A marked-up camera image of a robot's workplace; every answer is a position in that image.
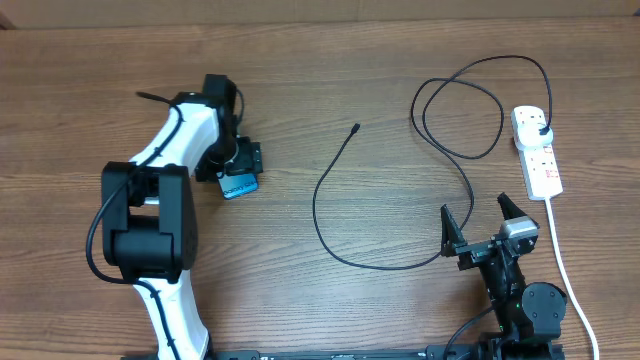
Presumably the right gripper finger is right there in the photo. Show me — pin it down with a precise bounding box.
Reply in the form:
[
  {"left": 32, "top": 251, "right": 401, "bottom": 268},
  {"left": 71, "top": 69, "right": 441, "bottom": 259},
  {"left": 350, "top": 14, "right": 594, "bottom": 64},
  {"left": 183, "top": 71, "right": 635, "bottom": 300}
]
[
  {"left": 497, "top": 192, "right": 538, "bottom": 226},
  {"left": 440, "top": 205, "right": 468, "bottom": 257}
]

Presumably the blue Samsung Galaxy smartphone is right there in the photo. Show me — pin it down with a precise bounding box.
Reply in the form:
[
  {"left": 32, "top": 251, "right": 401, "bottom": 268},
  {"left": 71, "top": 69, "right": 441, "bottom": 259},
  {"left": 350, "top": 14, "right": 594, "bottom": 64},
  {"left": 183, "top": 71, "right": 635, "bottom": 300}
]
[{"left": 218, "top": 173, "right": 259, "bottom": 200}]

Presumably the black USB charging cable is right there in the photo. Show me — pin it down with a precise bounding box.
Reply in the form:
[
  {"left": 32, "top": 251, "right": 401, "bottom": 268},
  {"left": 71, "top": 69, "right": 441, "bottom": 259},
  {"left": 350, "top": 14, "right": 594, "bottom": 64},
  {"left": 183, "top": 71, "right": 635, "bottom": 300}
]
[{"left": 312, "top": 54, "right": 554, "bottom": 272}]

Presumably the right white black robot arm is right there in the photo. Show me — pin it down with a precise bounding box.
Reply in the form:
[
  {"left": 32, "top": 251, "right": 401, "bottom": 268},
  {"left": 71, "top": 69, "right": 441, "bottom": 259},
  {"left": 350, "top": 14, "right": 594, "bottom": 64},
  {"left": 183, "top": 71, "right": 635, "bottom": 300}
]
[{"left": 426, "top": 193, "right": 567, "bottom": 360}]

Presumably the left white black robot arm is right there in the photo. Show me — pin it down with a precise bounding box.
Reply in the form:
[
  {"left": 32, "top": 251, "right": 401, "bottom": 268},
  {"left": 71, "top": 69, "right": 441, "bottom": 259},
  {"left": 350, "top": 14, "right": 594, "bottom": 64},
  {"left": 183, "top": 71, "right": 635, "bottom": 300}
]
[{"left": 86, "top": 74, "right": 263, "bottom": 359}]

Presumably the white charger plug adapter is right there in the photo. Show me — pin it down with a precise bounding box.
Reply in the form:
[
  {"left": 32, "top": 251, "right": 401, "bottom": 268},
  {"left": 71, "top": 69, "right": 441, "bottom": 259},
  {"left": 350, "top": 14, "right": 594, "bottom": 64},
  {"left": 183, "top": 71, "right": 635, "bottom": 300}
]
[{"left": 514, "top": 123, "right": 554, "bottom": 151}]

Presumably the white power strip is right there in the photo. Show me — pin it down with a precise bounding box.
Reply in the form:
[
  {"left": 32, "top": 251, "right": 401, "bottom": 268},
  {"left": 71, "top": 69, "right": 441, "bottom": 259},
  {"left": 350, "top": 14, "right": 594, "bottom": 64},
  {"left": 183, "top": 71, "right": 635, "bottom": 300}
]
[{"left": 510, "top": 105, "right": 563, "bottom": 201}]

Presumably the white power strip cord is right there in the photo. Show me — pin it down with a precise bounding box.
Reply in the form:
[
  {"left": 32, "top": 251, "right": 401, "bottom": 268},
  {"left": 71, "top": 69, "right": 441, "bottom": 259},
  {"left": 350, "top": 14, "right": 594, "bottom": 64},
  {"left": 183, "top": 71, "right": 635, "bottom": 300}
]
[{"left": 543, "top": 196, "right": 601, "bottom": 360}]

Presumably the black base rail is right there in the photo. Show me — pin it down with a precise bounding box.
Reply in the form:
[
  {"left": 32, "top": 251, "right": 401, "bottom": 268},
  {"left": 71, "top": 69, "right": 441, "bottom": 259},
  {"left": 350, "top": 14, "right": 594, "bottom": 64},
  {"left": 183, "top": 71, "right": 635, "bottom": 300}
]
[{"left": 121, "top": 341, "right": 566, "bottom": 360}]

